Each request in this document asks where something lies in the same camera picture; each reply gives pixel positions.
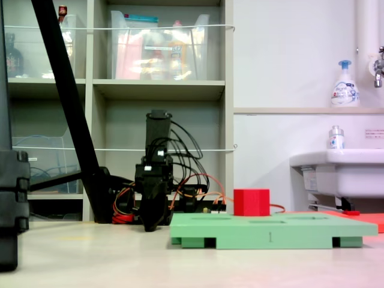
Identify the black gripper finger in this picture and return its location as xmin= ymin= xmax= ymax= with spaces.
xmin=151 ymin=184 xmax=169 ymax=232
xmin=139 ymin=184 xmax=155 ymax=232

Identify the red octagonal pillar block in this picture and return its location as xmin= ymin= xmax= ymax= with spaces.
xmin=233 ymin=188 xmax=271 ymax=217

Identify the black table clamp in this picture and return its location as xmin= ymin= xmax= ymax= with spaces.
xmin=179 ymin=185 xmax=208 ymax=214

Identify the small circuit board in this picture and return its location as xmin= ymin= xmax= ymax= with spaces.
xmin=202 ymin=201 xmax=228 ymax=215

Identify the beige shelf unit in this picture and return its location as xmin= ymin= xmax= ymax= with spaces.
xmin=0 ymin=0 xmax=235 ymax=223

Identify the green shape sorter board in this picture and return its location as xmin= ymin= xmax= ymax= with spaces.
xmin=169 ymin=212 xmax=379 ymax=250

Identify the thin black tripod brace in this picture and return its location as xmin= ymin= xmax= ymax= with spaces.
xmin=29 ymin=171 xmax=86 ymax=193

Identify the thick black tripod leg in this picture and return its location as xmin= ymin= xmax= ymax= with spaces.
xmin=31 ymin=0 xmax=113 ymax=224

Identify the low clear storage bin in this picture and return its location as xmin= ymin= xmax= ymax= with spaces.
xmin=11 ymin=136 xmax=83 ymax=194

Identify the yellow bottle with pink cap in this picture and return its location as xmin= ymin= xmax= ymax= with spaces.
xmin=167 ymin=20 xmax=189 ymax=80

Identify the large clear storage bin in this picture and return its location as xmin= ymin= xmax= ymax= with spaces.
xmin=110 ymin=10 xmax=211 ymax=81

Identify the blue topped clear pouch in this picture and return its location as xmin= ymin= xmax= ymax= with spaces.
xmin=125 ymin=14 xmax=159 ymax=29

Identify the dark grey upright pole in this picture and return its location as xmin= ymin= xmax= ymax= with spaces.
xmin=0 ymin=0 xmax=13 ymax=151

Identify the dark glass bottle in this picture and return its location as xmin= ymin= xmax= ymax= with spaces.
xmin=4 ymin=32 xmax=25 ymax=78

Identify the small clear bottle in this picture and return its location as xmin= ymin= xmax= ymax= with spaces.
xmin=327 ymin=125 xmax=345 ymax=150

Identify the white sink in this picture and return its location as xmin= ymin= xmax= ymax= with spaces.
xmin=289 ymin=148 xmax=384 ymax=199

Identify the white foam soap bottle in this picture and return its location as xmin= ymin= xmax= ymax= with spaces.
xmin=331 ymin=59 xmax=360 ymax=108

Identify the white vertical pipe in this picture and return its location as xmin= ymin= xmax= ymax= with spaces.
xmin=355 ymin=0 xmax=373 ymax=108

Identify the red printed base mount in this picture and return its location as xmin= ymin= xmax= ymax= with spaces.
xmin=112 ymin=209 xmax=142 ymax=224

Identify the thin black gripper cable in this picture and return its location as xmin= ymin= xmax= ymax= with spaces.
xmin=167 ymin=119 xmax=203 ymax=160

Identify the long orange wire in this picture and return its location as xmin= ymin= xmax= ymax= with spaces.
xmin=167 ymin=173 xmax=286 ymax=214

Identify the metal sink rail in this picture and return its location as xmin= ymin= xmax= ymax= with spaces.
xmin=308 ymin=203 xmax=346 ymax=212

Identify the black sink bracket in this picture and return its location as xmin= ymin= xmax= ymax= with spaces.
xmin=335 ymin=195 xmax=356 ymax=211

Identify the pink wall label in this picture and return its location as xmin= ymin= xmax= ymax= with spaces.
xmin=364 ymin=128 xmax=384 ymax=140

